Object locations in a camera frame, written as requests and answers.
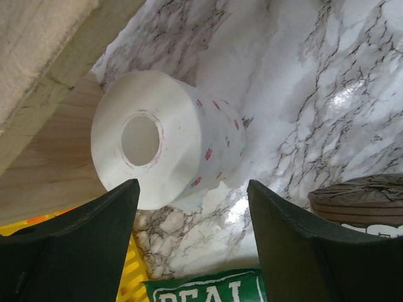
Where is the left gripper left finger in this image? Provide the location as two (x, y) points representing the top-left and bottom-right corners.
(1, 179), (140, 301)

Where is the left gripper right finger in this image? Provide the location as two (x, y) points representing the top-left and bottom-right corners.
(247, 180), (402, 301)

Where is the green roll brown end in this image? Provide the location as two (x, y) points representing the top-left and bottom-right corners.
(308, 173), (402, 238)

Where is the floral paper towel roll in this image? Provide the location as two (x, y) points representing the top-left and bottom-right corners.
(91, 70), (246, 211)

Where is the wooden two-tier shelf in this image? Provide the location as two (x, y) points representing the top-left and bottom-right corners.
(1, 1), (142, 225)

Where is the green chip bag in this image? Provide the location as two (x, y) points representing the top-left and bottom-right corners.
(145, 267), (268, 302)

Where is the yellow plastic shopping basket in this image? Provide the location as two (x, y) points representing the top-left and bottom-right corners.
(1, 209), (149, 301)

